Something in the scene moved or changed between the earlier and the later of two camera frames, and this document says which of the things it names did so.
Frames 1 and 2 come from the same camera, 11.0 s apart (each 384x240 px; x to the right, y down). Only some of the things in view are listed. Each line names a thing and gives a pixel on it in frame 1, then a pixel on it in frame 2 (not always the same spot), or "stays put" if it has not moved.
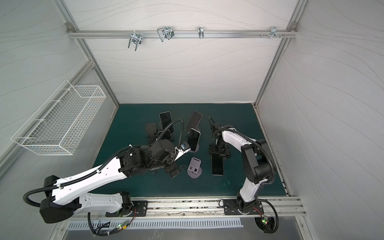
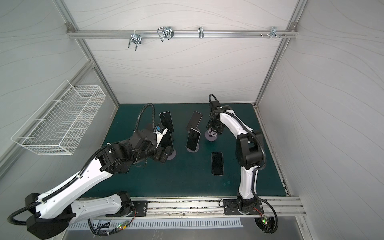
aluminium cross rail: (183, 34) stays put
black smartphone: (217, 164) stays put
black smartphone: (193, 138) stays put
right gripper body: (219, 149) → (213, 128)
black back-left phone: (166, 118) stays put
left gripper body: (170, 169) → (156, 153)
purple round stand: (194, 170) → (210, 135)
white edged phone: (166, 135) stays put
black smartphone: (194, 120) stays put
